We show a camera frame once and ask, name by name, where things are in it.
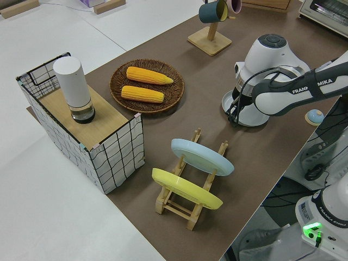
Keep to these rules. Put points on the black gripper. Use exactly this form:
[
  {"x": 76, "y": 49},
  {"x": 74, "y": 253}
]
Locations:
[{"x": 246, "y": 99}]

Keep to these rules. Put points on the gray round plate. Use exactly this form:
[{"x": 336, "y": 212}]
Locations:
[{"x": 254, "y": 118}]

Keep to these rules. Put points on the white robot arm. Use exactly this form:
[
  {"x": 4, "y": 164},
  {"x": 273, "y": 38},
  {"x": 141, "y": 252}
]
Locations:
[{"x": 274, "y": 51}]

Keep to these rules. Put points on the light blue plate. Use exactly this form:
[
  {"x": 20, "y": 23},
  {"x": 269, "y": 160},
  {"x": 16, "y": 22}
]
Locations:
[{"x": 201, "y": 156}]

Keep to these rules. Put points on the yellow plate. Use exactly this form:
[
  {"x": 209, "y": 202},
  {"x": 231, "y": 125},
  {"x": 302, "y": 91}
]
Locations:
[{"x": 185, "y": 190}]

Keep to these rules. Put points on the wooden plate rack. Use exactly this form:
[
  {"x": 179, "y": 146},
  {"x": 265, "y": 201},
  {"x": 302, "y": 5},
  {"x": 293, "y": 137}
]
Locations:
[{"x": 174, "y": 208}]

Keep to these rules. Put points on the wooden mug tree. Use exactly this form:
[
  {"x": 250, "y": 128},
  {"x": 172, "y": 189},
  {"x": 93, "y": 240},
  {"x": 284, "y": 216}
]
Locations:
[{"x": 209, "y": 39}]

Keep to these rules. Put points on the small blue call bell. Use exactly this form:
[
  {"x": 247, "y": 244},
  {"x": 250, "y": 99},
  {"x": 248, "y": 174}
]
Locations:
[{"x": 314, "y": 117}]

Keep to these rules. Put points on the brown wicker basket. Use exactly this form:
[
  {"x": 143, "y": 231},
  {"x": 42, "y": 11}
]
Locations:
[{"x": 174, "y": 92}]

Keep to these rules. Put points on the pink mug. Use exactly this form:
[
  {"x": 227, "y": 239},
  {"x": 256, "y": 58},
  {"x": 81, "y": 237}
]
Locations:
[{"x": 235, "y": 5}]

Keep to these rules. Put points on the dark teal mug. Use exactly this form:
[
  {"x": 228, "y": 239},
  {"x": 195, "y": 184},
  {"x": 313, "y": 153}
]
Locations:
[{"x": 209, "y": 12}]

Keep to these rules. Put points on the wooden drawer cabinet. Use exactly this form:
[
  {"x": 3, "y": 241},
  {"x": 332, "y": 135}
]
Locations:
[{"x": 269, "y": 4}]

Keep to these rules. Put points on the yellow corn cob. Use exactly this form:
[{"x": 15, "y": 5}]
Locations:
[
  {"x": 148, "y": 75},
  {"x": 141, "y": 93}
]

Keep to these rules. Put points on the white toaster oven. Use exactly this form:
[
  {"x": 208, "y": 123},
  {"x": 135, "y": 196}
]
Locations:
[{"x": 326, "y": 13}]

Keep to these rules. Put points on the short wooden block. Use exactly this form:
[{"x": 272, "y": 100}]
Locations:
[{"x": 108, "y": 6}]

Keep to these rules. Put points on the white cylindrical bottle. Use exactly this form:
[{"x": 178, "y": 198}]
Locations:
[{"x": 73, "y": 81}]

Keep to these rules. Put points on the purple white box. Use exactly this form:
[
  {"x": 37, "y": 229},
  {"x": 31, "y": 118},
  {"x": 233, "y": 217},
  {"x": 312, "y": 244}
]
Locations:
[{"x": 91, "y": 2}]

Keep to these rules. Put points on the long wooden block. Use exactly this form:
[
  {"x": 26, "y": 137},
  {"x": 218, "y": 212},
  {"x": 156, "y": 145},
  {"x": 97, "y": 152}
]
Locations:
[{"x": 16, "y": 9}]

